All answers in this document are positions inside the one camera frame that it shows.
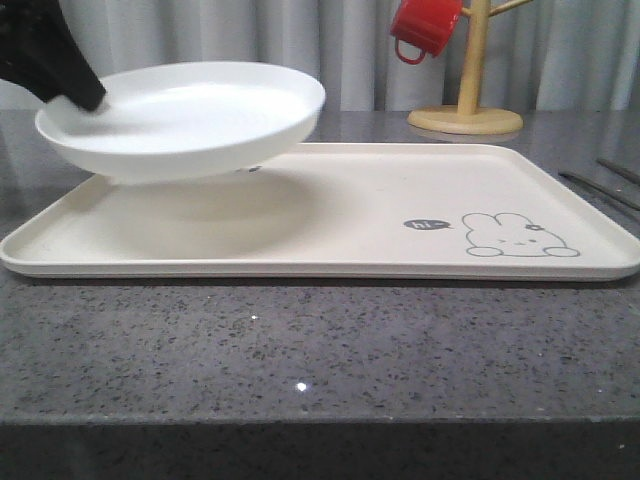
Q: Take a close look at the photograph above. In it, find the red mug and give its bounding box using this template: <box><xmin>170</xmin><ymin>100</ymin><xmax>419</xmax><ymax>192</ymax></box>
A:
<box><xmin>390</xmin><ymin>0</ymin><xmax>463</xmax><ymax>65</ymax></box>

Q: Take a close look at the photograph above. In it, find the cream rabbit serving tray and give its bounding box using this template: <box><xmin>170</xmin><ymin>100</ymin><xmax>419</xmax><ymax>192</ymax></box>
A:
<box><xmin>1</xmin><ymin>143</ymin><xmax>639</xmax><ymax>281</ymax></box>

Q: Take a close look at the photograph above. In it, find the white round plate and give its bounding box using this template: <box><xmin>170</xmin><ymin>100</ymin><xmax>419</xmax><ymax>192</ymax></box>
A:
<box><xmin>35</xmin><ymin>61</ymin><xmax>326</xmax><ymax>183</ymax></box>

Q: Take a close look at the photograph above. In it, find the silver metal fork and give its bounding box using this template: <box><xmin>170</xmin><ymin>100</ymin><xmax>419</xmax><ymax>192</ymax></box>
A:
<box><xmin>558</xmin><ymin>171</ymin><xmax>640</xmax><ymax>212</ymax></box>

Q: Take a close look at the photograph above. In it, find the grey curtain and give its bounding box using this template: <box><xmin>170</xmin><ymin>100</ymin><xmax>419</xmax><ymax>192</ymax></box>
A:
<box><xmin>0</xmin><ymin>0</ymin><xmax>640</xmax><ymax>113</ymax></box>

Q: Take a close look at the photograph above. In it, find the wooden mug tree stand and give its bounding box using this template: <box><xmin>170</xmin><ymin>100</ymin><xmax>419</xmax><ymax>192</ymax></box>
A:
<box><xmin>407</xmin><ymin>0</ymin><xmax>530</xmax><ymax>135</ymax></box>

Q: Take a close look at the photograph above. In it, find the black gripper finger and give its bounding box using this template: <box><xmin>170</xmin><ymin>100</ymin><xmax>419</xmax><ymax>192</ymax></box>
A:
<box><xmin>1</xmin><ymin>1</ymin><xmax>106</xmax><ymax>112</ymax></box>

